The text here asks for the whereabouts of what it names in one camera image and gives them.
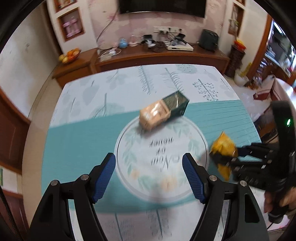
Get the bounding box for yellow snack wrapper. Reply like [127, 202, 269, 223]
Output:
[210, 132, 238, 182]

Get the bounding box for person right hand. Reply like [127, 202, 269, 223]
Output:
[264, 187, 296, 213]

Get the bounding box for leaf pattern tablecloth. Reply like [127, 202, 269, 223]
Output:
[42, 64, 260, 240]

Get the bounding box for beige paper box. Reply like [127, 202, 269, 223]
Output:
[139, 100, 171, 131]

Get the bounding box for dark green box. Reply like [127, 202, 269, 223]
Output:
[163, 91, 189, 118]

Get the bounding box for brown wooden door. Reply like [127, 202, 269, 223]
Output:
[0, 91, 31, 174]

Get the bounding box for wooden TV console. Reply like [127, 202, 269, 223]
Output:
[52, 45, 229, 88]

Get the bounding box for fruit bowl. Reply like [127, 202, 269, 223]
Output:
[58, 48, 81, 64]

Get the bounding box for white set-top box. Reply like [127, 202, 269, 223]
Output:
[164, 41, 194, 52]

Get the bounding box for black air fryer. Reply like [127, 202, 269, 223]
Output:
[198, 29, 219, 52]

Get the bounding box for pink dumbbells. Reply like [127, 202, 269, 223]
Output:
[62, 19, 81, 39]

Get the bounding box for black wall television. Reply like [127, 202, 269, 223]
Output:
[118, 0, 207, 18]

